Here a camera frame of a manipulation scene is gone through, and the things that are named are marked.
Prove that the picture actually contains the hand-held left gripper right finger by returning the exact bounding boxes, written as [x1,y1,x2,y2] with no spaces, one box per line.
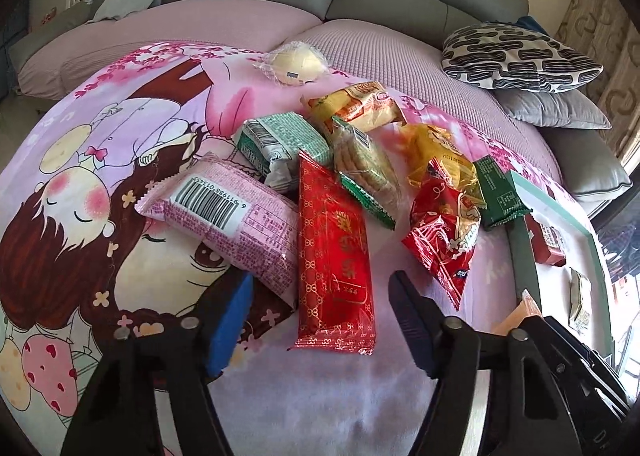
[387,271,583,456]

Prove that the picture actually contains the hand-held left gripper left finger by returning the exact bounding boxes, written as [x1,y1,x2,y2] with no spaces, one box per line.
[60,271,256,456]

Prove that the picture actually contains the small red snack packet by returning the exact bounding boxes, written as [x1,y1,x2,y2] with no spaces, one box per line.
[401,158,483,312]

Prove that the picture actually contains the long red snack packet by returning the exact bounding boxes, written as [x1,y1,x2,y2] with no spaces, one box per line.
[287,150,377,356]

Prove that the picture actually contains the pink snack packet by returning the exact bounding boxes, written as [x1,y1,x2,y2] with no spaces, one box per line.
[135,153,301,309]

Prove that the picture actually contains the teal rimmed white box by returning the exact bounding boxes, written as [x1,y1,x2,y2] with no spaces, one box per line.
[505,170,618,362]

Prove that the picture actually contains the yellow translucent snack packet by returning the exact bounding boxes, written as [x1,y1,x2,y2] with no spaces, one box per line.
[400,123,488,209]

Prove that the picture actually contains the light green snack packet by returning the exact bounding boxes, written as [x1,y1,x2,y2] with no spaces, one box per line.
[234,112,333,194]

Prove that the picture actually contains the small beige snack packet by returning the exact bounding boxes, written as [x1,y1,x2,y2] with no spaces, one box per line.
[570,268,591,332]

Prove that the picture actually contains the pale orange snack packet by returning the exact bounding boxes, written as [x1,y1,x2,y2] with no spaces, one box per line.
[492,288,542,337]

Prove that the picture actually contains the red box white label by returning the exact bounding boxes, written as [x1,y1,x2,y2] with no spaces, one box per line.
[522,213,568,267]

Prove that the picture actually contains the printed pink blanket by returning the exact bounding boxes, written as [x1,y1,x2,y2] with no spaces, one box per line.
[0,38,613,456]

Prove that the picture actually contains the dark green snack packet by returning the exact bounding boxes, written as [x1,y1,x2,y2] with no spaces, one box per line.
[472,156,531,232]

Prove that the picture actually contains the clear cookie packet green ends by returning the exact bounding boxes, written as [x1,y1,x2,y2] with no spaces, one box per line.
[330,116,401,231]

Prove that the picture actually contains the yellow orange snack packet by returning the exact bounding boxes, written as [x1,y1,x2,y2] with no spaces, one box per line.
[300,82,408,134]

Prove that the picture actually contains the grey pillow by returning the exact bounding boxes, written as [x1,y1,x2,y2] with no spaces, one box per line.
[497,86,613,129]

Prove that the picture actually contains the round bun in clear wrap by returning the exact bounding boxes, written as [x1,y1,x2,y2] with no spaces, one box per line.
[252,41,331,87]

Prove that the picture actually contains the pink sofa cover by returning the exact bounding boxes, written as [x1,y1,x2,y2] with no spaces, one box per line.
[17,0,566,182]

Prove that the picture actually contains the black white patterned pillow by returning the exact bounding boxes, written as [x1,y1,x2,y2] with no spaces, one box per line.
[441,22,605,94]

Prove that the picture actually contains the blue cloth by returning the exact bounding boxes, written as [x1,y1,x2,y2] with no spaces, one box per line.
[515,16,548,34]

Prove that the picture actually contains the patterned beige curtain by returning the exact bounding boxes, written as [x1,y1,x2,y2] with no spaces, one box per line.
[552,0,640,167]

